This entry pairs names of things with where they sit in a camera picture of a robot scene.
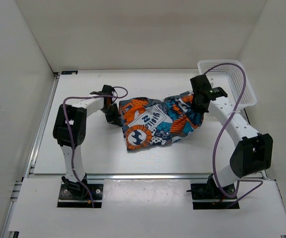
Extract aluminium front rail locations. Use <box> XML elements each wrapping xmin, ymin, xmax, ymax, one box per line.
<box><xmin>87</xmin><ymin>174</ymin><xmax>210</xmax><ymax>180</ymax></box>

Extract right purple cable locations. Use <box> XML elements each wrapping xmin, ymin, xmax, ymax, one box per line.
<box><xmin>202</xmin><ymin>63</ymin><xmax>264</xmax><ymax>208</ymax></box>

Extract colourful patterned shorts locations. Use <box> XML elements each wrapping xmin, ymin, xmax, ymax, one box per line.
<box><xmin>119</xmin><ymin>91</ymin><xmax>204</xmax><ymax>152</ymax></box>

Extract aluminium rail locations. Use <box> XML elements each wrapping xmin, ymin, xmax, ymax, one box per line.
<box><xmin>9</xmin><ymin>73</ymin><xmax>59</xmax><ymax>206</ymax></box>
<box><xmin>87</xmin><ymin>174</ymin><xmax>210</xmax><ymax>180</ymax></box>
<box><xmin>237</xmin><ymin>109</ymin><xmax>268</xmax><ymax>179</ymax></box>

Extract white perforated plastic basket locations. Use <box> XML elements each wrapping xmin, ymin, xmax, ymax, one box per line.
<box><xmin>197</xmin><ymin>59</ymin><xmax>244</xmax><ymax>104</ymax></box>

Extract purple cable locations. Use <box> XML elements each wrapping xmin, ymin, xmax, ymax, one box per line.
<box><xmin>202</xmin><ymin>63</ymin><xmax>264</xmax><ymax>208</ymax></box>
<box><xmin>62</xmin><ymin>86</ymin><xmax>128</xmax><ymax>208</ymax></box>

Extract black corner bracket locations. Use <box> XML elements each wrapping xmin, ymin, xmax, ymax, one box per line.
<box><xmin>61</xmin><ymin>70</ymin><xmax>78</xmax><ymax>75</ymax></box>

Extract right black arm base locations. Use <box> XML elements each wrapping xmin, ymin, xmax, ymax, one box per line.
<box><xmin>186</xmin><ymin>176</ymin><xmax>240</xmax><ymax>210</ymax></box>

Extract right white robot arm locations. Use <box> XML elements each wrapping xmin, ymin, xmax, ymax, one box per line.
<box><xmin>190</xmin><ymin>75</ymin><xmax>273</xmax><ymax>198</ymax></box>

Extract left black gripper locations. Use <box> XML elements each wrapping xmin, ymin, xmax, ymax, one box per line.
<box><xmin>100</xmin><ymin>103</ymin><xmax>121</xmax><ymax>126</ymax></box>

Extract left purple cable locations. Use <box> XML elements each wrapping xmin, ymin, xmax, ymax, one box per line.
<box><xmin>62</xmin><ymin>86</ymin><xmax>128</xmax><ymax>208</ymax></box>

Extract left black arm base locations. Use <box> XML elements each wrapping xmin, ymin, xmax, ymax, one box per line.
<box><xmin>57</xmin><ymin>176</ymin><xmax>104</xmax><ymax>208</ymax></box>

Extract aluminium right rail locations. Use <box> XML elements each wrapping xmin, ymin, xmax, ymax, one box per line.
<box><xmin>237</xmin><ymin>109</ymin><xmax>268</xmax><ymax>179</ymax></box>

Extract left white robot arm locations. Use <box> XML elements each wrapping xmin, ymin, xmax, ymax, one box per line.
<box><xmin>53</xmin><ymin>85</ymin><xmax>122</xmax><ymax>198</ymax></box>

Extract aluminium left rail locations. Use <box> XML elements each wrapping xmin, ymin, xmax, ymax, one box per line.
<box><xmin>9</xmin><ymin>73</ymin><xmax>59</xmax><ymax>206</ymax></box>

